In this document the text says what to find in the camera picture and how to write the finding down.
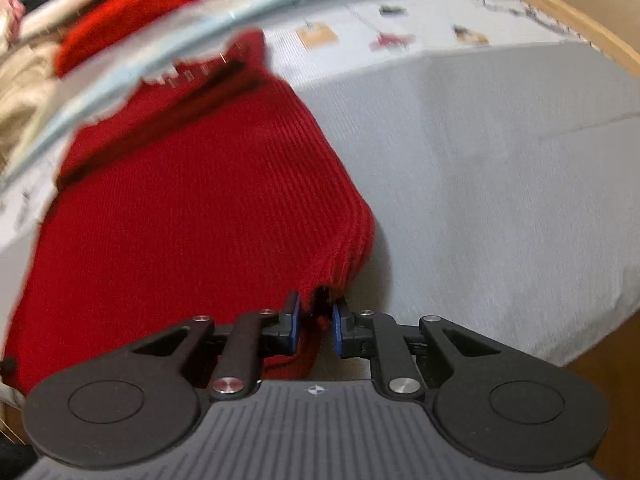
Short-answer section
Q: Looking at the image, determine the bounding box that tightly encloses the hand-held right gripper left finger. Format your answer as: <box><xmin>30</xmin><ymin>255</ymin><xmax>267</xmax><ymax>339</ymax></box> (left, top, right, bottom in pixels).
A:
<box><xmin>127</xmin><ymin>291</ymin><xmax>302</xmax><ymax>402</ymax></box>

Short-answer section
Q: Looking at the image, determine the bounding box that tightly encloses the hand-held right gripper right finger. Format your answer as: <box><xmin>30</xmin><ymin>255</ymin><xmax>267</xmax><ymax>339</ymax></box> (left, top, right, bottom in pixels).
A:
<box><xmin>332</xmin><ymin>297</ymin><xmax>506</xmax><ymax>401</ymax></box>

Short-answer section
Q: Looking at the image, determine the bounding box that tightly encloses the pink cloth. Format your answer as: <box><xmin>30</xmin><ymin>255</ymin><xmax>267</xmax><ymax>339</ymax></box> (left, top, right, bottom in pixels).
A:
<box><xmin>0</xmin><ymin>0</ymin><xmax>26</xmax><ymax>51</ymax></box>

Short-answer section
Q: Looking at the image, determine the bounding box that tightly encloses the dark red knit sweater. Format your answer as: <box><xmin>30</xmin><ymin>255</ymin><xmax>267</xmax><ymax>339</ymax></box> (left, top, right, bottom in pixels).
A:
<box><xmin>0</xmin><ymin>27</ymin><xmax>377</xmax><ymax>396</ymax></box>

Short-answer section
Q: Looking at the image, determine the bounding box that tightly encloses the red quilt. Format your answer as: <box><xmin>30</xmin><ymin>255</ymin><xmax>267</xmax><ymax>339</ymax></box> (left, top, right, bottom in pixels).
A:
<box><xmin>55</xmin><ymin>0</ymin><xmax>211</xmax><ymax>78</ymax></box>

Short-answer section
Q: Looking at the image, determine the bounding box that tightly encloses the wooden bed frame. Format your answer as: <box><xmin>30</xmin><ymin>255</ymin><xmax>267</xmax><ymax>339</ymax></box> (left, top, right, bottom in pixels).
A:
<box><xmin>467</xmin><ymin>0</ymin><xmax>640</xmax><ymax>81</ymax></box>

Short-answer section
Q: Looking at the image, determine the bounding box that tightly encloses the deer printed bed sheet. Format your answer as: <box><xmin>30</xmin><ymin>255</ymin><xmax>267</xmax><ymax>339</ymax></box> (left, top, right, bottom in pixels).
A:
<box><xmin>0</xmin><ymin>0</ymin><xmax>601</xmax><ymax>221</ymax></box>

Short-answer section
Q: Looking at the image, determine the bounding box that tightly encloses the folded white quilt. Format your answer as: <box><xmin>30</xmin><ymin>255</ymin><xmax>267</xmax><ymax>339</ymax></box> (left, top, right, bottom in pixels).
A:
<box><xmin>15</xmin><ymin>0</ymin><xmax>166</xmax><ymax>43</ymax></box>

